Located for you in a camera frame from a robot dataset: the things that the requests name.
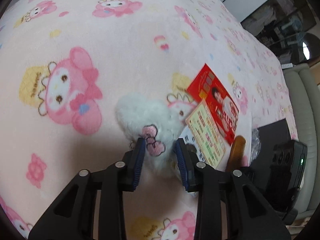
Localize grey plastic wrapped item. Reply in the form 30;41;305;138
250;128;261;162

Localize black cardboard shoe box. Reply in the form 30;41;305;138
250;119;291;190

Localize white fluffy heart plush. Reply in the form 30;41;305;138
115;93;184;178

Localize red printed packet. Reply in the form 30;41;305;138
187;64;239;145

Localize brown wooden comb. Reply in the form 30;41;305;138
226;135;246;172

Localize pink cartoon print blanket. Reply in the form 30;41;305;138
1;0;298;239

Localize grey padded bed headboard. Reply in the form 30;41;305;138
283;63;319;219

